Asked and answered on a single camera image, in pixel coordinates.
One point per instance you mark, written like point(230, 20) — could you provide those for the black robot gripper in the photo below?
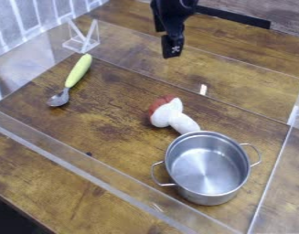
point(170, 13)

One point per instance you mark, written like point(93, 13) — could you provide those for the white plush mushroom red cap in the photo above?
point(166, 113)

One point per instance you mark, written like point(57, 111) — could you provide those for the silver metal pot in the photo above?
point(208, 166)

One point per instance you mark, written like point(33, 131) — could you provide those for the black strip on table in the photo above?
point(248, 20)

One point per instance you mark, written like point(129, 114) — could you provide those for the clear acrylic triangle stand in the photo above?
point(82, 43)

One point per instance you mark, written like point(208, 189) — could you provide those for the yellow handled metal spoon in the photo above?
point(79, 70)

